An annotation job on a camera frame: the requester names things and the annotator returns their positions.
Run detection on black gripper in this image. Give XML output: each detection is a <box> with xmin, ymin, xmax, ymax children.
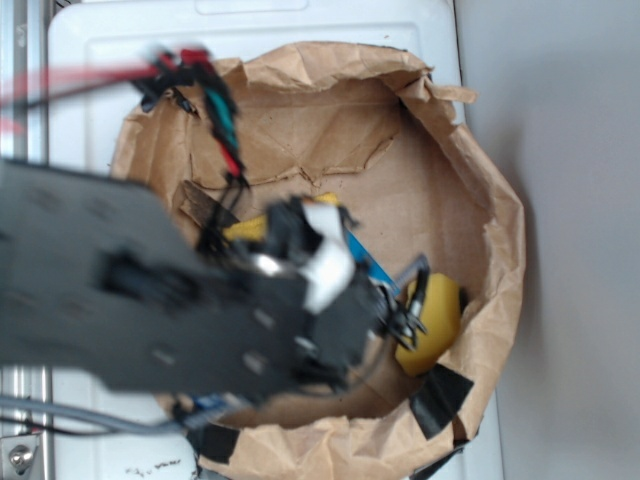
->
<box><xmin>234</xmin><ymin>197</ymin><xmax>430</xmax><ymax>395</ymax></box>

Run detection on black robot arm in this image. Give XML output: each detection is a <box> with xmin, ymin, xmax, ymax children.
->
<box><xmin>1</xmin><ymin>160</ymin><xmax>429</xmax><ymax>404</ymax></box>

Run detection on blue rectangular block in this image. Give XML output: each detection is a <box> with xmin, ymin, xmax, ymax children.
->
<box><xmin>346</xmin><ymin>230</ymin><xmax>400</xmax><ymax>295</ymax></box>

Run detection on yellow terry cloth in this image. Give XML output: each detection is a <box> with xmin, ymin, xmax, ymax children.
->
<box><xmin>222</xmin><ymin>192</ymin><xmax>340</xmax><ymax>241</ymax></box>

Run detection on brown paper bag liner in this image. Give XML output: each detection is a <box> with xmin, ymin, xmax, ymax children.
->
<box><xmin>110</xmin><ymin>41</ymin><xmax>527</xmax><ymax>480</ymax></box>

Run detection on yellow sponge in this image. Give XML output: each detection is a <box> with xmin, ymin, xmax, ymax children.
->
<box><xmin>395</xmin><ymin>273</ymin><xmax>463</xmax><ymax>377</ymax></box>

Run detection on black tape strip lower right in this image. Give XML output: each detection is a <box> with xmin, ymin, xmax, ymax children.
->
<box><xmin>409</xmin><ymin>364</ymin><xmax>474</xmax><ymax>440</ymax></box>

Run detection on black tape strip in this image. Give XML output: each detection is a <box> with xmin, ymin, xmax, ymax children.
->
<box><xmin>409</xmin><ymin>364</ymin><xmax>474</xmax><ymax>440</ymax></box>
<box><xmin>186</xmin><ymin>424</ymin><xmax>240</xmax><ymax>464</ymax></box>

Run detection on black tape strip lower left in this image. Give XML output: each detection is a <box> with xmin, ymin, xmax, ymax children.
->
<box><xmin>186</xmin><ymin>424</ymin><xmax>240</xmax><ymax>464</ymax></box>

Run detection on white plastic bin lid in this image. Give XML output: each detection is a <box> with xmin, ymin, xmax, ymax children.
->
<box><xmin>47</xmin><ymin>0</ymin><xmax>504</xmax><ymax>480</ymax></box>

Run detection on red and black cable bundle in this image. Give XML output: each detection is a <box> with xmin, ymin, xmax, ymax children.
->
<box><xmin>0</xmin><ymin>43</ymin><xmax>251</xmax><ymax>251</ymax></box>

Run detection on grey cable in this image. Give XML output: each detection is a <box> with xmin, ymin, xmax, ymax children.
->
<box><xmin>0</xmin><ymin>394</ymin><xmax>186</xmax><ymax>437</ymax></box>

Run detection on aluminium frame rail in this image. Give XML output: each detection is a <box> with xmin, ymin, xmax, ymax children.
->
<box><xmin>1</xmin><ymin>1</ymin><xmax>55</xmax><ymax>479</ymax></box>

